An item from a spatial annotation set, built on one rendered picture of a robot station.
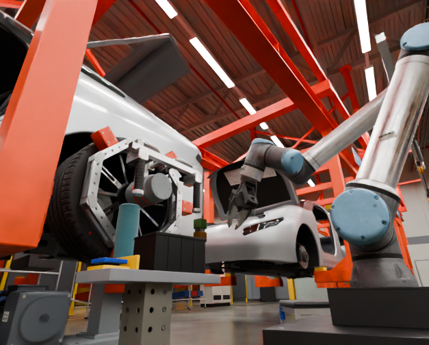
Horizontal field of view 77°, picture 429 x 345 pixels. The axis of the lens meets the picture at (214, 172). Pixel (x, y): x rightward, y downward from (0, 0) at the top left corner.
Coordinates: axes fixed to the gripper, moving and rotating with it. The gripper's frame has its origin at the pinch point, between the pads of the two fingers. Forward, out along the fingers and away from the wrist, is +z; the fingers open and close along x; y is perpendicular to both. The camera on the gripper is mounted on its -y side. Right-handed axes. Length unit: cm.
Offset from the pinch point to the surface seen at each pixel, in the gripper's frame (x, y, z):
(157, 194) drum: 31.1, 21.7, 1.0
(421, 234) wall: -1082, 745, -113
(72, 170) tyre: 68, 28, 4
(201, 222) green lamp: 13.3, -0.7, 2.6
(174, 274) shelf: 22.1, -24.4, 15.8
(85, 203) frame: 57, 18, 14
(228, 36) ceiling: -60, 721, -444
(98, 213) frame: 51, 19, 16
